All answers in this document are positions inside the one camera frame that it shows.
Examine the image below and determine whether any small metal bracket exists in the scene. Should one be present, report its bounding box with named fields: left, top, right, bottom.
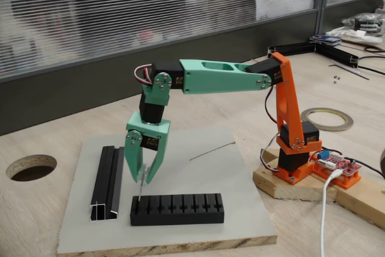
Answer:
left=137, top=165, right=149, bottom=203

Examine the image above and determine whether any black slotted tray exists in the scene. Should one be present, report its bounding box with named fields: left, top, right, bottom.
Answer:
left=129, top=193, right=225, bottom=227

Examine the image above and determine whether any black aluminium profile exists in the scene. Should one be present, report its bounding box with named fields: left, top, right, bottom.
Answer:
left=90, top=146, right=126, bottom=223

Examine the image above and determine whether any grey plywood board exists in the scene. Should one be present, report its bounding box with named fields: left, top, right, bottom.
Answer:
left=56, top=127, right=278, bottom=255

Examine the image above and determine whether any pale wooden base block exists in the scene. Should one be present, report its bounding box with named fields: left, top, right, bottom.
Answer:
left=252, top=147, right=338, bottom=203

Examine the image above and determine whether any grey tape roll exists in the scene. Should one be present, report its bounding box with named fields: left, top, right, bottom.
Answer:
left=300, top=107, right=355, bottom=132

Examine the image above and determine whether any blue card stack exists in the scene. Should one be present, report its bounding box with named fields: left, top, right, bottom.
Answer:
left=309, top=34, right=343, bottom=46

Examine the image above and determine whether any red controller board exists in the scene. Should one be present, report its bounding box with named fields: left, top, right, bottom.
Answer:
left=314, top=147, right=363, bottom=177

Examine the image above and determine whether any black allen key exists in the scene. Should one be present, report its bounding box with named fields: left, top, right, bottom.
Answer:
left=328, top=63, right=371, bottom=81

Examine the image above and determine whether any white crumpled plastic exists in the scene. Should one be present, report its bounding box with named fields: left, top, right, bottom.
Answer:
left=325, top=26, right=366, bottom=37

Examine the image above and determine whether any wooden plank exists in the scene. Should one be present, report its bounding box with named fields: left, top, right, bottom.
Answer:
left=330, top=174, right=385, bottom=230

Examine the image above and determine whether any black and silver device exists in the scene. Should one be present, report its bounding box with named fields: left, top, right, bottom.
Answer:
left=341, top=13, right=385, bottom=34

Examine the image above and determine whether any black frame profile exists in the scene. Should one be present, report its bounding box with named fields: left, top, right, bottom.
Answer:
left=267, top=42, right=316, bottom=58
left=312, top=43, right=361, bottom=69

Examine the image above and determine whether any white cable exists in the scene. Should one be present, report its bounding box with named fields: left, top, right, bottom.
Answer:
left=318, top=169, right=343, bottom=257

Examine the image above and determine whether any thin black cable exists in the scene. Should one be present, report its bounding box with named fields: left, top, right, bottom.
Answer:
left=344, top=156, right=385, bottom=177

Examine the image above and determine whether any thick black cable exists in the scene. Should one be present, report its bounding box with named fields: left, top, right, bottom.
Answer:
left=357, top=55, right=385, bottom=75

